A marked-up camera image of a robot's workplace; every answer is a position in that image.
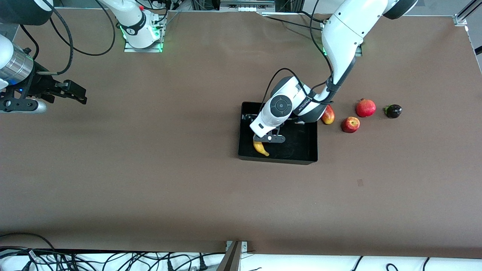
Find short black table cable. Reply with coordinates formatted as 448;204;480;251
297;11;324;23

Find long black table cable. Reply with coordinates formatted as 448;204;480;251
264;15;324;30

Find black rectangular plastic box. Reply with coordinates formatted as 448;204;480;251
237;101;319;165

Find red pomegranate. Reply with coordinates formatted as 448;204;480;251
355;98;377;118

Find red yellow apple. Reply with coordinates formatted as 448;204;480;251
341;116;360;134

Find small metal edge bracket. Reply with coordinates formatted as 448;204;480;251
226;241;248;253

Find yellow banana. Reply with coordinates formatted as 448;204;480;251
253;139;270;157

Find tangled black floor cables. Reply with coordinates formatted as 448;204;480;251
0;247;226;271

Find silver metal rail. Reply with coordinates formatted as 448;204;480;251
220;0;276;12

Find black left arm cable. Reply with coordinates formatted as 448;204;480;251
264;0;356;106

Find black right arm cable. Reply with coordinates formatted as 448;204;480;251
19;0;115;76

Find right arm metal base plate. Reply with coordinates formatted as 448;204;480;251
124;14;164;53

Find red yellow mango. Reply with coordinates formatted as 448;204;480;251
321;105;335;125

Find grey metal post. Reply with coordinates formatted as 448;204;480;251
217;241;242;271

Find dark purple mangosteen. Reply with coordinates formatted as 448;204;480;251
384;104;403;119

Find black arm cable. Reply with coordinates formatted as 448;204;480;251
19;0;115;76
264;0;356;106

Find arched black floor cable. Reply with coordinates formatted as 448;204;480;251
0;232;57;252

